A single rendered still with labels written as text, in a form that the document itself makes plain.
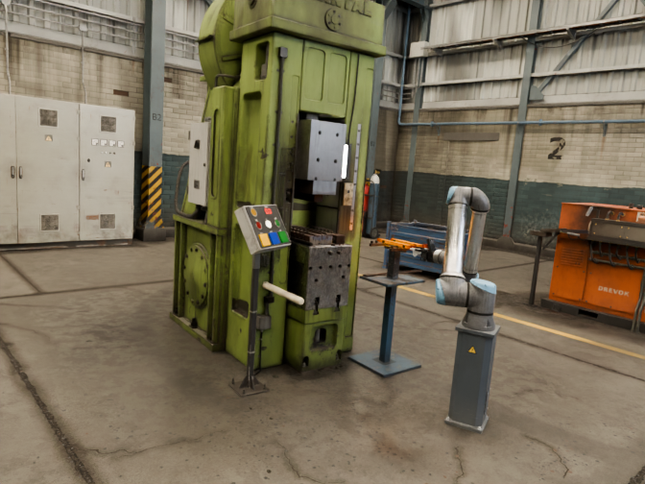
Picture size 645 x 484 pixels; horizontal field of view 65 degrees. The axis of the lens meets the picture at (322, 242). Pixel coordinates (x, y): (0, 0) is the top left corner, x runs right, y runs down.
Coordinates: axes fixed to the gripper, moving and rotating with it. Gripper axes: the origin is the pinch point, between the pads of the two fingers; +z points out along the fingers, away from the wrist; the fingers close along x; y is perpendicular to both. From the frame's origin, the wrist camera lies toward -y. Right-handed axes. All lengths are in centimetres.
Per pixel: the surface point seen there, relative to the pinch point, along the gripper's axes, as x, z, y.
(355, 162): -19, 51, -57
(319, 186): -61, 37, -39
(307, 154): -71, 39, -60
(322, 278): -58, 31, 25
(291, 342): -69, 47, 75
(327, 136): -57, 37, -73
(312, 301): -65, 31, 41
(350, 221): -19, 51, -12
